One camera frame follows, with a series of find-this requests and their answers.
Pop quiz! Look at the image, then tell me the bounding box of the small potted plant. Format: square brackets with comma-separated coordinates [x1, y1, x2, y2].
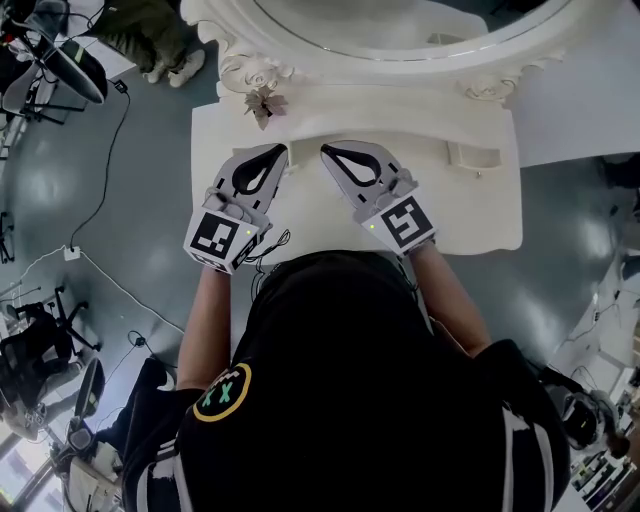
[243, 85, 290, 132]

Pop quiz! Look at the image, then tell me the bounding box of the long white workbench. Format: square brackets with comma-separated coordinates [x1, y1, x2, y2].
[549, 249, 640, 512]

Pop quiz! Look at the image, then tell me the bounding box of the black floor cable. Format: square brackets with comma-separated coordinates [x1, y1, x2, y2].
[69, 79, 132, 249]

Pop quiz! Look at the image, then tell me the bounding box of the white floor cable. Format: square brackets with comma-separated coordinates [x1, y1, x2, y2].
[0, 247, 187, 335]

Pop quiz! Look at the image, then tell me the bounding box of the white framed oval mirror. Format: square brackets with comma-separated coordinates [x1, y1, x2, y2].
[179, 0, 572, 105]

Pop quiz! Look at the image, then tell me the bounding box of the person's right forearm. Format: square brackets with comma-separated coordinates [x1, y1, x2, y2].
[406, 241, 495, 359]

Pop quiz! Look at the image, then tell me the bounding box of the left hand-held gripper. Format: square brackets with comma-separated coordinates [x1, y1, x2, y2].
[183, 143, 290, 275]

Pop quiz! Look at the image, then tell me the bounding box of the white dressing table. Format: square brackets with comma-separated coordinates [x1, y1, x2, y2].
[190, 94, 525, 267]

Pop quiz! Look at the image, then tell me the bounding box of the person's left forearm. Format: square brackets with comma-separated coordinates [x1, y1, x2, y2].
[176, 263, 235, 392]

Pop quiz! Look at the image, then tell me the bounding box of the person's black shirt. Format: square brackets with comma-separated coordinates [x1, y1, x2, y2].
[121, 249, 572, 512]

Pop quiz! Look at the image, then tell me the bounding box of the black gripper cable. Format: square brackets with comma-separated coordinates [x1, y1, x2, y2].
[246, 228, 293, 301]

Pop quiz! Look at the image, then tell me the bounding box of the black office chair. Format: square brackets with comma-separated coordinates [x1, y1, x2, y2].
[0, 0, 110, 127]
[64, 356, 127, 469]
[0, 284, 104, 402]

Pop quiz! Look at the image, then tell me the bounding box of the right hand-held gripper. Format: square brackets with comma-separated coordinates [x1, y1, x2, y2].
[319, 139, 439, 259]

